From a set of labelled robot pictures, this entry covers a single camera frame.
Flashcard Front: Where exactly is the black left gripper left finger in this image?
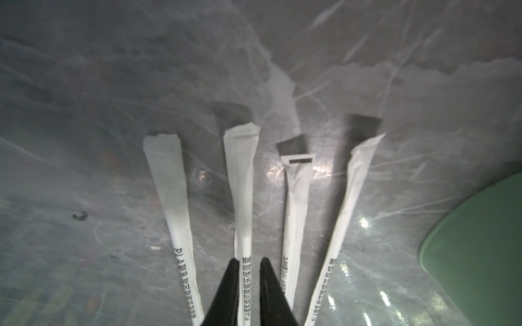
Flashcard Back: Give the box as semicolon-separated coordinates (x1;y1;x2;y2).
201;258;240;326

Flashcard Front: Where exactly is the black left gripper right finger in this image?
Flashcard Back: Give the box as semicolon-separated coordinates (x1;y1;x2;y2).
260;258;298;326

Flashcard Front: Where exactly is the thirteenth white straw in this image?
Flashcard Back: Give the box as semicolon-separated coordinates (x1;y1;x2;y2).
280;153;315;308

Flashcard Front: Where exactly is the twelfth white straw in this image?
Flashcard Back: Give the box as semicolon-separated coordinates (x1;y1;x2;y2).
143;134;205;325

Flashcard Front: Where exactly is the fourteenth white straw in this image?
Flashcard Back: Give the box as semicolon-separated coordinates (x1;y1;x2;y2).
224;123;260;325

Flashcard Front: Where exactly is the eleventh white straw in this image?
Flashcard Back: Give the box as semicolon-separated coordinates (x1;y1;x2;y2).
304;134;385;326

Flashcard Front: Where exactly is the green metal straw cup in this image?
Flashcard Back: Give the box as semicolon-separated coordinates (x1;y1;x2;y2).
419;173;521;325

